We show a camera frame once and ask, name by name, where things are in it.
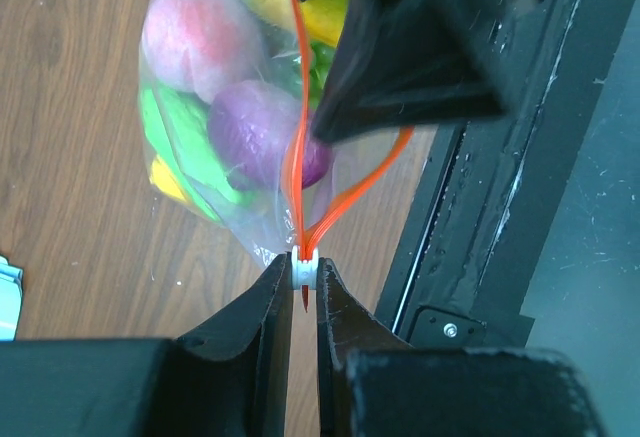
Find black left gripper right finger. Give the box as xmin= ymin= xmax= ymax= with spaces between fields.
xmin=316 ymin=258 xmax=600 ymax=436

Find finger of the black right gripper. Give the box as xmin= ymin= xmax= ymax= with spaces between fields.
xmin=303 ymin=0 xmax=542 ymax=143

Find red fake apple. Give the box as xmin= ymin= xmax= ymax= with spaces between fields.
xmin=141 ymin=0 xmax=264 ymax=104

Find green fake grapes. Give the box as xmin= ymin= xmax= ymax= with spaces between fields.
xmin=271 ymin=41 xmax=335 ymax=110

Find purple fake onion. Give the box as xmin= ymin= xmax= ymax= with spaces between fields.
xmin=207 ymin=80 xmax=301 ymax=190

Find blue checked cloth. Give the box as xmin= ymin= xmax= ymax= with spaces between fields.
xmin=0 ymin=256 xmax=23 ymax=341

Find light green fake cucumber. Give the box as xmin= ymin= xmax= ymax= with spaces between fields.
xmin=138 ymin=84 xmax=253 ymax=223

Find yellow fake lemon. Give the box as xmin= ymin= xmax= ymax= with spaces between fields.
xmin=149 ymin=155 xmax=191 ymax=205

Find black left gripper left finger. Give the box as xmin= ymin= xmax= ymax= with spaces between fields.
xmin=1 ymin=254 xmax=293 ymax=436

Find clear zip top bag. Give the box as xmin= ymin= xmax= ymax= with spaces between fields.
xmin=138 ymin=0 xmax=412 ymax=294

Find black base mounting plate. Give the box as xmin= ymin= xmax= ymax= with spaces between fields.
xmin=375 ymin=0 xmax=636 ymax=347

